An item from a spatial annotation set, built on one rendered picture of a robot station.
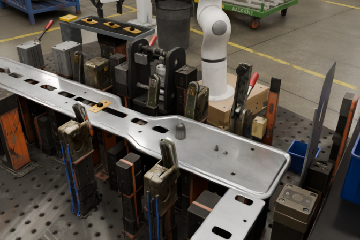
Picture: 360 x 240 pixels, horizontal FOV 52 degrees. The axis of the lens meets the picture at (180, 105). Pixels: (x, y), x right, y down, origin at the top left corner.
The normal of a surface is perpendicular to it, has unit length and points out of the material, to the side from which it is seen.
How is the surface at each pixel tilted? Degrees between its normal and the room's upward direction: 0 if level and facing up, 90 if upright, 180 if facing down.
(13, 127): 90
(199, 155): 0
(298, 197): 0
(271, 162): 0
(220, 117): 90
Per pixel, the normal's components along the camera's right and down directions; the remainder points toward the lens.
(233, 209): 0.00, -0.87
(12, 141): 0.84, 0.27
